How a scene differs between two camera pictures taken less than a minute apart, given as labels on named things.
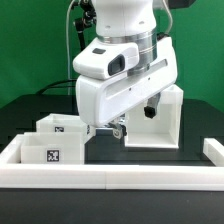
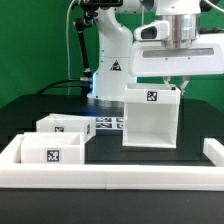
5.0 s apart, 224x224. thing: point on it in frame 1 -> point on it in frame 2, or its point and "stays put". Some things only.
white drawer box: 53,147 stays put
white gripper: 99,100 -> 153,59
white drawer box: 63,123 stays put
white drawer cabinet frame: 160,132 stays put
